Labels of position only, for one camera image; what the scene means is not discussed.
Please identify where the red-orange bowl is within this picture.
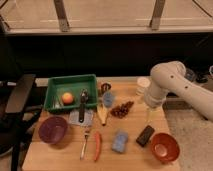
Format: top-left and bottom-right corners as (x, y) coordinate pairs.
(150, 133), (180, 163)

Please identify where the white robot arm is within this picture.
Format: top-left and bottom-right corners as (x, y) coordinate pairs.
(144, 61), (213, 122)

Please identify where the black rectangular block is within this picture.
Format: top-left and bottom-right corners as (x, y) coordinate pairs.
(136, 125), (155, 147)

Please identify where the white cup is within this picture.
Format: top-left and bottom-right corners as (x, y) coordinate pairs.
(136, 77), (150, 95)

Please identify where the bunch of grapes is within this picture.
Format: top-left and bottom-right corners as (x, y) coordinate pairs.
(110, 101), (134, 118)

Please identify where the blue sponge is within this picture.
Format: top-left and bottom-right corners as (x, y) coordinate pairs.
(111, 130), (128, 153)

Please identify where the blue small cup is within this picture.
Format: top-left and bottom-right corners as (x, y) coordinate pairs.
(102, 92), (115, 107)

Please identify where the banana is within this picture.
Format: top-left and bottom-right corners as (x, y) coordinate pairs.
(97, 103), (108, 126)

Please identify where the grey device on side table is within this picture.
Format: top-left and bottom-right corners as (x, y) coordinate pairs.
(185, 68), (197, 82)

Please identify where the orange carrot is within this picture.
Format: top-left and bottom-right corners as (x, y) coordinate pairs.
(94, 132), (101, 162)

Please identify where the silver fork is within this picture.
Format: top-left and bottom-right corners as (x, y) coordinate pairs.
(80, 126), (91, 160)

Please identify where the grey cloth pad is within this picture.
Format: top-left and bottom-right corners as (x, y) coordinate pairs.
(68, 110), (93, 127)

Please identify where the orange peach fruit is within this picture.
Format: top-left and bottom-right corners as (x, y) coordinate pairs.
(61, 92), (74, 104)

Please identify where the green plastic bin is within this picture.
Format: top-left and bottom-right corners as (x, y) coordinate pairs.
(44, 74), (98, 113)

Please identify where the purple bowl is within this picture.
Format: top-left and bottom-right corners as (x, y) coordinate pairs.
(38, 116), (68, 144)

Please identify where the black chair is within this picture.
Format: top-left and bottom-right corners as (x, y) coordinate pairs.
(0, 74), (42, 171)

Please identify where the black handled ladle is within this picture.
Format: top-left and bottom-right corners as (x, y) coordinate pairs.
(79, 89), (89, 123)

